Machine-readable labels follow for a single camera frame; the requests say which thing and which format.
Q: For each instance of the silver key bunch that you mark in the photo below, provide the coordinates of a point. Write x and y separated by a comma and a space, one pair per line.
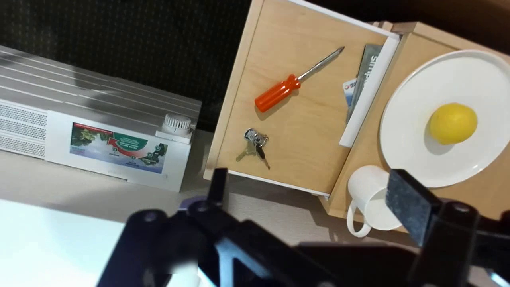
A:
256, 140

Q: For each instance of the small white control knob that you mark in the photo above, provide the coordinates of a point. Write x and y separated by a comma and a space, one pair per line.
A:
177, 124

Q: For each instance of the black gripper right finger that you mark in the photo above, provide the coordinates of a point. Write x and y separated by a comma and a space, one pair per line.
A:
420, 207

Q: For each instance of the white ceramic mug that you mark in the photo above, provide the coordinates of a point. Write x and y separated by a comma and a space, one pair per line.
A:
367, 185

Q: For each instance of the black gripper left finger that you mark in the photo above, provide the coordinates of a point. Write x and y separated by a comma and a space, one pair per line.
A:
213, 239

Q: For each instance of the white box with picture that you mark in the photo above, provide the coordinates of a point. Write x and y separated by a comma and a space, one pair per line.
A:
32, 121

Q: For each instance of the white round plate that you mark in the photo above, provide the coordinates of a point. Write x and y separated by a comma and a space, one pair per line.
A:
425, 96

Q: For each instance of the yellow lemon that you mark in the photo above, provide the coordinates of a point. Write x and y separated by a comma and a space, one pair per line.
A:
453, 123

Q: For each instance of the green red picture sticker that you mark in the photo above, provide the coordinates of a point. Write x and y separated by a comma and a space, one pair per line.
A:
120, 147

